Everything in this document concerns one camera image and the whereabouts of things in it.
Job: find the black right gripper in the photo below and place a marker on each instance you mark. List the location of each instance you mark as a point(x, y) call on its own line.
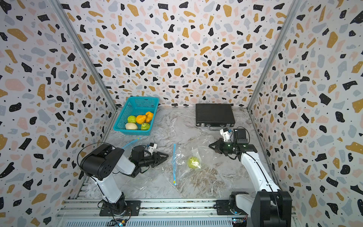
point(218, 142)

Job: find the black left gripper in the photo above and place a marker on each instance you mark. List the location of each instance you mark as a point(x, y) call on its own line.
point(156, 161)

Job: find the clear zip-top bag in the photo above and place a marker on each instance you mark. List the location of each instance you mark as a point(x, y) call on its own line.
point(180, 169)
point(127, 147)

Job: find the green fruit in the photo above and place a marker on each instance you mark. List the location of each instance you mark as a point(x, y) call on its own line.
point(194, 163)

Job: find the orange fruit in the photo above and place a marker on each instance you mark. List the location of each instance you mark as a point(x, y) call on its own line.
point(149, 116)
point(140, 119)

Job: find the beige fruit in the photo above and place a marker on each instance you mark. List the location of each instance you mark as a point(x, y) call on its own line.
point(131, 126)

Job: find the green pear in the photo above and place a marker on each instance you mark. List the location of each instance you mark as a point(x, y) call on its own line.
point(145, 126)
point(132, 119)

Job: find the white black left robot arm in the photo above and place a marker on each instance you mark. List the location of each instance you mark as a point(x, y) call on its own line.
point(105, 161)

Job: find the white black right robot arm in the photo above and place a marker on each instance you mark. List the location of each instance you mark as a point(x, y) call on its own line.
point(271, 207)

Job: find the black ribbed carrying case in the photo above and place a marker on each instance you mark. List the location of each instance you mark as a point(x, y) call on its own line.
point(214, 115)

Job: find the teal plastic basket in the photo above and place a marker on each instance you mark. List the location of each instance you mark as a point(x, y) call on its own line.
point(136, 106)

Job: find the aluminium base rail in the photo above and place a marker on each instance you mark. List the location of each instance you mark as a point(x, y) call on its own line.
point(152, 213)

